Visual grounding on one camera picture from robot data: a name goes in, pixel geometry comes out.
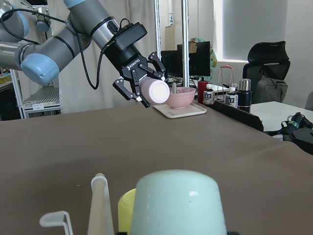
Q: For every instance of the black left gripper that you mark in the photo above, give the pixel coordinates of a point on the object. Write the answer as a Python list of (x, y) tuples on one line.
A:
[(132, 66)]

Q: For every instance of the pink cup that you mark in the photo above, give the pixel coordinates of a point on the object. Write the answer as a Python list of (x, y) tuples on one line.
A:
[(155, 91)]

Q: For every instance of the mint green cup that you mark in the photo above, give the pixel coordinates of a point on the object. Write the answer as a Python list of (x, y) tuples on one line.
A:
[(177, 202)]

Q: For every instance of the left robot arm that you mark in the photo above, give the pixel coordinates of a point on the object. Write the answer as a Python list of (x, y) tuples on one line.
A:
[(88, 21)]

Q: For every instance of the yellow cup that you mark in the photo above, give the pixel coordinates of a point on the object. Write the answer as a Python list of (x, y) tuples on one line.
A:
[(125, 211)]

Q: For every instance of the cream plastic tray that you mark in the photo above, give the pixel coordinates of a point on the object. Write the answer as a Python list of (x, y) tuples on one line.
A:
[(190, 110)]

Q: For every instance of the pink bowl with ice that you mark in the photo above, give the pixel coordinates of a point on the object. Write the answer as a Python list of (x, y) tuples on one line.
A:
[(182, 98)]

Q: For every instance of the black monitor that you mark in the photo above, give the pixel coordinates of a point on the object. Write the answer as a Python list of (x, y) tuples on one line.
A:
[(199, 61)]

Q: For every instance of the red bottle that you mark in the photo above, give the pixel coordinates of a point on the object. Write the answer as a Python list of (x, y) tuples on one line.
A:
[(201, 89)]

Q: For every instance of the white cap sauce bottle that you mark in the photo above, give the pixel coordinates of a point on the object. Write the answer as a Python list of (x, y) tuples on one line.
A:
[(208, 95), (232, 98)]

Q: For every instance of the dark thermos bottle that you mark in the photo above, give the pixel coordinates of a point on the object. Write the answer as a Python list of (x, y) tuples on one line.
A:
[(244, 95)]

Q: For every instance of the black office chair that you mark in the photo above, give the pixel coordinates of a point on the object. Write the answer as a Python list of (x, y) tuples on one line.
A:
[(267, 68)]

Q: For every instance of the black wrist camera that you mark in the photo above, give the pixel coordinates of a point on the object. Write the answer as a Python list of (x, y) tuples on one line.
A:
[(128, 35)]

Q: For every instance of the aluminium frame post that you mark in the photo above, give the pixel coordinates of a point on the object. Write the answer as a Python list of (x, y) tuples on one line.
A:
[(185, 44)]

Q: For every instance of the white wire cup holder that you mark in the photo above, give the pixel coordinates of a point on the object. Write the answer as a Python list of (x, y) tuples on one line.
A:
[(100, 217)]

